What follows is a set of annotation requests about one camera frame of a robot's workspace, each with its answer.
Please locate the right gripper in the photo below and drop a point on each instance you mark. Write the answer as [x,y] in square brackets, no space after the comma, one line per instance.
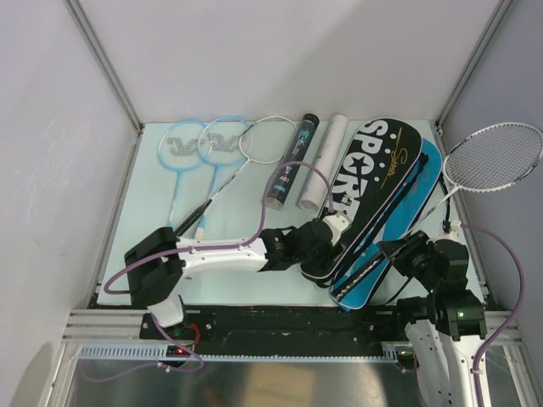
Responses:
[400,260]

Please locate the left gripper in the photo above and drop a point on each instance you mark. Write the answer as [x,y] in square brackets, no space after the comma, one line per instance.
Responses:
[323,262]

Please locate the black shuttlecock tube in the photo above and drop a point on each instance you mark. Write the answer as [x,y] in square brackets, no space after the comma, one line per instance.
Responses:
[284,179]

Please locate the white shuttlecock tube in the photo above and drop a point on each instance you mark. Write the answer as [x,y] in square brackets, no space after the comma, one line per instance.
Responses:
[315,188]

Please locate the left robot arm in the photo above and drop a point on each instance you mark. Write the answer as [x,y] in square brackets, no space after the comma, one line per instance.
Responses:
[162,259]

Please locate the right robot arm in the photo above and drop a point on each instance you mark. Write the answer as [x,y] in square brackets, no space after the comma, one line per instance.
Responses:
[447,327]

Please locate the blue racket bag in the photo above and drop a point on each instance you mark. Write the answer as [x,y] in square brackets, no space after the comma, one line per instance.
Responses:
[363,270]

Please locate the black sport racket bag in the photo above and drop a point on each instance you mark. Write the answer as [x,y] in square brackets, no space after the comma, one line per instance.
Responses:
[381,155]

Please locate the blue racket right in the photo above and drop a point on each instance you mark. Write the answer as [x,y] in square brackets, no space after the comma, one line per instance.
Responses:
[218,145]

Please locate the blue racket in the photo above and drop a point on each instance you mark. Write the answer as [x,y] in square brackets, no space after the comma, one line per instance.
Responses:
[218,145]
[178,152]

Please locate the blue racket left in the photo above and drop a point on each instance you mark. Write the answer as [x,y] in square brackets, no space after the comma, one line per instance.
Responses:
[178,152]

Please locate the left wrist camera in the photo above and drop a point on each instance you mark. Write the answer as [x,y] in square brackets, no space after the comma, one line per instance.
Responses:
[338,223]

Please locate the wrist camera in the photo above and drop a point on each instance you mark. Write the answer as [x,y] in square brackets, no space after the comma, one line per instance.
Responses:
[453,230]
[338,223]

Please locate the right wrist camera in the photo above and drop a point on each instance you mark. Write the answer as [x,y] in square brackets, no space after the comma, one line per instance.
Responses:
[453,230]

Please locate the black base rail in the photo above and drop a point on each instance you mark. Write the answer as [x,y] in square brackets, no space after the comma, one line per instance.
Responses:
[290,331]

